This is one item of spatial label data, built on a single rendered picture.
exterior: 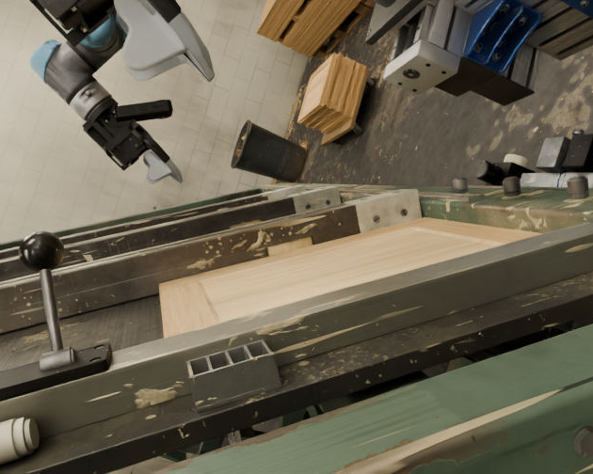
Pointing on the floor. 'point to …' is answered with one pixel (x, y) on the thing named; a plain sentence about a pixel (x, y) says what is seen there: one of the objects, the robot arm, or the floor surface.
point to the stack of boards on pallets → (311, 23)
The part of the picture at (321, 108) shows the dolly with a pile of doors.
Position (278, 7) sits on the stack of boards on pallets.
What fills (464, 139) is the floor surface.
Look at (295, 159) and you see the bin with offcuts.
